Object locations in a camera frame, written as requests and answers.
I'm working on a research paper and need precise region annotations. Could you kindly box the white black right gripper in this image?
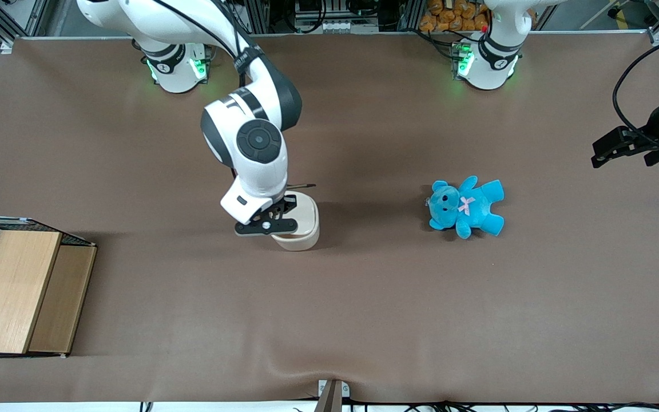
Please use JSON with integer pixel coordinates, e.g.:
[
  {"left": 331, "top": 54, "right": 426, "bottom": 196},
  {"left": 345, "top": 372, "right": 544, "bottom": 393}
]
[{"left": 220, "top": 176, "right": 298, "bottom": 225}]

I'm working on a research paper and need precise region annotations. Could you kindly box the white lidded trash can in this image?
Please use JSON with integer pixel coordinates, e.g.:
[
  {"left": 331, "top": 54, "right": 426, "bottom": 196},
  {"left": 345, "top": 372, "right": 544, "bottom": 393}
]
[{"left": 271, "top": 183, "right": 320, "bottom": 252}]

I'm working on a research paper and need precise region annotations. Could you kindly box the brown table cover cloth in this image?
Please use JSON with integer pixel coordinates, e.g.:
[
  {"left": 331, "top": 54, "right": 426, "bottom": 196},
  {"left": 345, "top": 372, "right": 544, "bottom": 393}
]
[{"left": 0, "top": 31, "right": 659, "bottom": 405}]

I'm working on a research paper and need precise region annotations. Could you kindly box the blue teddy bear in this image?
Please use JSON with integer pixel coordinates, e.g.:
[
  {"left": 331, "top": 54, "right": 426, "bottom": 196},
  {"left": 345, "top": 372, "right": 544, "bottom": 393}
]
[{"left": 426, "top": 175, "right": 506, "bottom": 240}]

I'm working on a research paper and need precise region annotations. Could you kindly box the white terminal block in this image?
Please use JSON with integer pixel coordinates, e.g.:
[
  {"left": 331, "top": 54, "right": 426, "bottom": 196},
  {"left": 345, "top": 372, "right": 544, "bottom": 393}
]
[{"left": 323, "top": 19, "right": 380, "bottom": 33}]

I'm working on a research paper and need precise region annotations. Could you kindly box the orange plush toys pile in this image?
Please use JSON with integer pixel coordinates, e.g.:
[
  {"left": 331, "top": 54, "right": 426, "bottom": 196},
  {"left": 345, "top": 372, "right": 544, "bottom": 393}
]
[{"left": 419, "top": 0, "right": 538, "bottom": 33}]

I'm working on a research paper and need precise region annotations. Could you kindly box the wooden shelf box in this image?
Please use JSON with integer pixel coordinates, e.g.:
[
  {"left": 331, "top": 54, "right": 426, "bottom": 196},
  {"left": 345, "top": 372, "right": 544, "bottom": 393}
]
[{"left": 0, "top": 216, "right": 98, "bottom": 360}]

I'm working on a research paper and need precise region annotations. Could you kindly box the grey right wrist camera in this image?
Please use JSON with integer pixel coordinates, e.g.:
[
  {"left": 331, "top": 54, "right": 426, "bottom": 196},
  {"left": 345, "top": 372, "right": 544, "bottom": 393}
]
[{"left": 234, "top": 218, "right": 299, "bottom": 237}]

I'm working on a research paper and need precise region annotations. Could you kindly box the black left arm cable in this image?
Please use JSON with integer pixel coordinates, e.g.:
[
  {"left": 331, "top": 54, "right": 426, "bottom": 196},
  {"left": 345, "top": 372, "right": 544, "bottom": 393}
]
[{"left": 612, "top": 38, "right": 659, "bottom": 145}]

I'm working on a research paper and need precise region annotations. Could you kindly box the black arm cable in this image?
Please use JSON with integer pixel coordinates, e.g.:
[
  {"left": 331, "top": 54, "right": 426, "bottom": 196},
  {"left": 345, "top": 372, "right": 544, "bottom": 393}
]
[
  {"left": 152, "top": 0, "right": 266, "bottom": 89},
  {"left": 612, "top": 38, "right": 659, "bottom": 145}
]

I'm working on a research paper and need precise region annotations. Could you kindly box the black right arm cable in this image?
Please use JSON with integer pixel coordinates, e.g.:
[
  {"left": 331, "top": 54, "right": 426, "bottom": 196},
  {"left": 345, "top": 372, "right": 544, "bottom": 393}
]
[{"left": 152, "top": 0, "right": 266, "bottom": 89}]

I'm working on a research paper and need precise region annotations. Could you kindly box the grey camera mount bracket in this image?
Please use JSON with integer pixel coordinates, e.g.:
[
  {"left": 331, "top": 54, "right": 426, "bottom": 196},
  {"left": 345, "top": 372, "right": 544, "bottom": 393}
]
[{"left": 313, "top": 378, "right": 351, "bottom": 412}]

